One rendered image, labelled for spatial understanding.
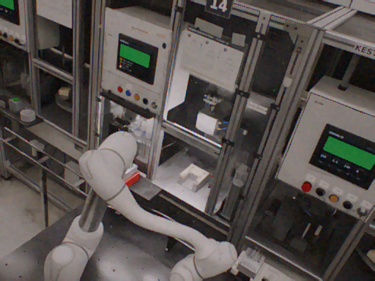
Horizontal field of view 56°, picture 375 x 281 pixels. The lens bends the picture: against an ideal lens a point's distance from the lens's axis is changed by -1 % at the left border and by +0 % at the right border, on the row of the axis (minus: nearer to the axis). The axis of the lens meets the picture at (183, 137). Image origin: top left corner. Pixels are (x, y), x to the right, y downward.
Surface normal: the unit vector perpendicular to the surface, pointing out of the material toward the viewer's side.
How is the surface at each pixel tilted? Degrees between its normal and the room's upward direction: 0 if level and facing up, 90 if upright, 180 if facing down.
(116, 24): 90
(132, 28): 90
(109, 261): 0
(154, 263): 0
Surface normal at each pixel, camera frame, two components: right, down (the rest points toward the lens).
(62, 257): 0.15, -0.78
